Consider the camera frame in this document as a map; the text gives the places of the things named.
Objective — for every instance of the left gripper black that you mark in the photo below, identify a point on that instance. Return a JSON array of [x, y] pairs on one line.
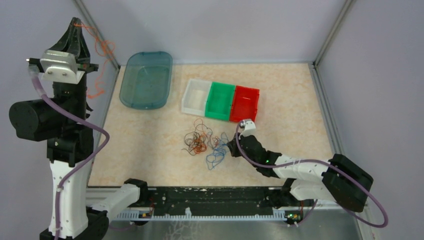
[[74, 41]]

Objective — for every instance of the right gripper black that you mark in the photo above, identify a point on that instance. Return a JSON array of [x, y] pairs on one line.
[[234, 152]]

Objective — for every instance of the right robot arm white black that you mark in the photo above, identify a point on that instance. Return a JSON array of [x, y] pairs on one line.
[[338, 179]]

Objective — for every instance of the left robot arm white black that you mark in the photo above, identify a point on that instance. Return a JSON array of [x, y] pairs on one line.
[[59, 117]]

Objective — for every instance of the red plastic bin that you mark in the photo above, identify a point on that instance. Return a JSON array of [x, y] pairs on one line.
[[245, 104]]

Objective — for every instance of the green plastic bin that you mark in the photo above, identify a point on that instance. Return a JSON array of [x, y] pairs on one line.
[[219, 101]]

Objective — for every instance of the white plastic bin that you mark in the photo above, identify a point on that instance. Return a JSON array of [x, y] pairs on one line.
[[195, 97]]

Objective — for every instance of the teal transparent plastic tray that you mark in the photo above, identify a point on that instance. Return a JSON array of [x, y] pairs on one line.
[[147, 80]]

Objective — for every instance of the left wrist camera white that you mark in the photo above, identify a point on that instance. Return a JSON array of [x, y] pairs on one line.
[[58, 67]]

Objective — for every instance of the white cable duct strip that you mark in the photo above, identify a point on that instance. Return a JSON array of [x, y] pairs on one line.
[[141, 216]]

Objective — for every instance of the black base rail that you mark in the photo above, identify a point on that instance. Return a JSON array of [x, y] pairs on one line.
[[216, 201]]

